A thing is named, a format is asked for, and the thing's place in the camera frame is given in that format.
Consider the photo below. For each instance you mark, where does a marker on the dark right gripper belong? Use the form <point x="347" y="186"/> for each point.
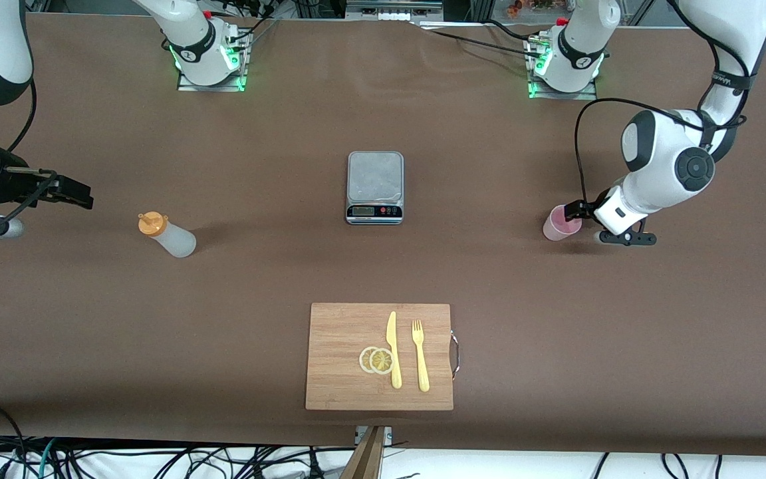
<point x="9" y="184"/>

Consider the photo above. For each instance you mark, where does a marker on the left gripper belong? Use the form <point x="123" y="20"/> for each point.
<point x="584" y="209"/>

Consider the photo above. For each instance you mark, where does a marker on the pink plastic cup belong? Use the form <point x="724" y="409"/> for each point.
<point x="556" y="229"/>

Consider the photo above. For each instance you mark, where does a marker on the translucent sauce bottle orange cap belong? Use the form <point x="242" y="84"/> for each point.
<point x="173" y="241"/>

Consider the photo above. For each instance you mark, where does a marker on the silver digital kitchen scale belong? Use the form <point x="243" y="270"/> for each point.
<point x="375" y="176"/>

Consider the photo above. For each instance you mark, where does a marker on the brown table cover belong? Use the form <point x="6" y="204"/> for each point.
<point x="256" y="279"/>

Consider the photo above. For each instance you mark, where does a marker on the yellow plastic fork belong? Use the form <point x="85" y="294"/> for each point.
<point x="423" y="369"/>

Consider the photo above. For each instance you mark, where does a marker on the yellow plastic knife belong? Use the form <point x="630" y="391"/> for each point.
<point x="391" y="332"/>

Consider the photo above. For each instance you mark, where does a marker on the yellow lemon slice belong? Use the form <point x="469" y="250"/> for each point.
<point x="381" y="361"/>
<point x="364" y="360"/>

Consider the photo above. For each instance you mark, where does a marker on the white power strip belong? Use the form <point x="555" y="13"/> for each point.
<point x="389" y="14"/>

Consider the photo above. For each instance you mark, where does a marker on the wooden cutting board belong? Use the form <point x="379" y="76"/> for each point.
<point x="336" y="372"/>

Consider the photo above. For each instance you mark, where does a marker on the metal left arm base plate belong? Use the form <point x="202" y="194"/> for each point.
<point x="562" y="96"/>

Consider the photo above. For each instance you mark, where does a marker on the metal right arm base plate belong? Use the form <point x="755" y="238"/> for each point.
<point x="213" y="88"/>

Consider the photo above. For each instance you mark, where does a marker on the small metal bracket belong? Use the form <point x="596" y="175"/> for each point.
<point x="388" y="436"/>

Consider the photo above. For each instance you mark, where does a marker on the wooden post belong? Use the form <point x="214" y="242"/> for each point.
<point x="366" y="459"/>

